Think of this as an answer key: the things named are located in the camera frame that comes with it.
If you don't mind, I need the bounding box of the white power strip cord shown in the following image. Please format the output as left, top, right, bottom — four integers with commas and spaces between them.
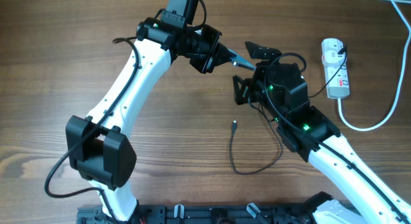
337, 0, 411, 132

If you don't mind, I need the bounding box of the white USB charger plug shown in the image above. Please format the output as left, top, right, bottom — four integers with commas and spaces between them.
322, 49, 345, 67

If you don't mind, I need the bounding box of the Galaxy S25 smartphone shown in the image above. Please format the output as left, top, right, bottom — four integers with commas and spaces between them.
231, 55, 256, 71

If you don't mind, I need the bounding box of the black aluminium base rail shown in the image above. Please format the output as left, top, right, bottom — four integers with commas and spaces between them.
76, 203, 322, 224

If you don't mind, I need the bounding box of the white power strip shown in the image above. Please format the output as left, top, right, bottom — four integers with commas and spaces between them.
321, 38, 350, 99

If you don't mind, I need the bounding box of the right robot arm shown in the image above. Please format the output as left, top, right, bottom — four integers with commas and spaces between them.
233, 42, 410, 223

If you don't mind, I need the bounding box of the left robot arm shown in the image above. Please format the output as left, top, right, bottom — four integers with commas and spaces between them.
65, 0, 239, 223

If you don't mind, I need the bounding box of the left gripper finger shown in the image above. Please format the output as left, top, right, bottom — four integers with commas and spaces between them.
216, 43, 238, 57
208, 56, 231, 70

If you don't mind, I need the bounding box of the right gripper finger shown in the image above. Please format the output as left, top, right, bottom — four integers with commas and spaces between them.
245, 41, 282, 60
232, 75, 254, 105

